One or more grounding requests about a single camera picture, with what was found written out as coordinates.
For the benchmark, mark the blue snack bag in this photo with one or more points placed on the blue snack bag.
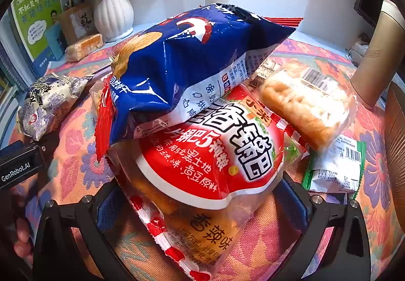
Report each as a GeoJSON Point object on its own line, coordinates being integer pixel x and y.
{"type": "Point", "coordinates": [189, 56]}

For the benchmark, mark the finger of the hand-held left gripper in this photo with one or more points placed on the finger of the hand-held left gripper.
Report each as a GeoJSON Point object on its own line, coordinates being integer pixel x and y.
{"type": "Point", "coordinates": [47, 145]}

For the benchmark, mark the stack of books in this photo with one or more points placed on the stack of books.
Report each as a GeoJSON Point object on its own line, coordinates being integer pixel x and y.
{"type": "Point", "coordinates": [9, 59]}

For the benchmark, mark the green and white snack packet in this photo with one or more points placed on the green and white snack packet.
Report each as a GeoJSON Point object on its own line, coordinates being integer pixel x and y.
{"type": "Point", "coordinates": [335, 167]}

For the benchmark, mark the cream patterned snack packet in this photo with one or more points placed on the cream patterned snack packet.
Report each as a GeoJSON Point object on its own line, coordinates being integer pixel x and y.
{"type": "Point", "coordinates": [50, 103]}

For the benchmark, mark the red label snack bag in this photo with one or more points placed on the red label snack bag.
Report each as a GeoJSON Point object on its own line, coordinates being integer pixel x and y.
{"type": "Point", "coordinates": [202, 170]}

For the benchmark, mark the orange cake packet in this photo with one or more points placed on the orange cake packet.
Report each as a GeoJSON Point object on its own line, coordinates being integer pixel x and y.
{"type": "Point", "coordinates": [84, 46]}

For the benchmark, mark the beige thermos bottle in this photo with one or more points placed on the beige thermos bottle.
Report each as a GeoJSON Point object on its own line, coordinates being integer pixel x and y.
{"type": "Point", "coordinates": [376, 56]}

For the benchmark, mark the wooden pen holder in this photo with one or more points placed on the wooden pen holder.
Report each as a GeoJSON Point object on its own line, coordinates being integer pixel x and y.
{"type": "Point", "coordinates": [76, 23]}

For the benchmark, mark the grey pouch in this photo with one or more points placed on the grey pouch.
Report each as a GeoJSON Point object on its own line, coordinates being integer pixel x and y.
{"type": "Point", "coordinates": [359, 48]}

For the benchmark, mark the floral cloth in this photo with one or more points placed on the floral cloth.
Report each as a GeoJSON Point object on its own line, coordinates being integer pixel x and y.
{"type": "Point", "coordinates": [370, 129]}

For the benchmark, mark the white ribbed vase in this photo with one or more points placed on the white ribbed vase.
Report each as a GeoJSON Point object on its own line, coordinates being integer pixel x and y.
{"type": "Point", "coordinates": [112, 11]}

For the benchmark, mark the person's left hand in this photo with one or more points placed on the person's left hand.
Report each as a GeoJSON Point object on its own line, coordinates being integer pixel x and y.
{"type": "Point", "coordinates": [20, 236]}

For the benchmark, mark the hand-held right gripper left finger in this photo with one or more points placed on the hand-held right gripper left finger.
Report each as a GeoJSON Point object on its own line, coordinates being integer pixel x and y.
{"type": "Point", "coordinates": [106, 208]}

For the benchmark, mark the clear pastry packet with barcode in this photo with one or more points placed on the clear pastry packet with barcode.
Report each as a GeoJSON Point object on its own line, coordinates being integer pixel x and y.
{"type": "Point", "coordinates": [300, 103]}

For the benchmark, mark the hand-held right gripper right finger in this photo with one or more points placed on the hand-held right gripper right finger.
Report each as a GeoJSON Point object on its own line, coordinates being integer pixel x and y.
{"type": "Point", "coordinates": [289, 193]}

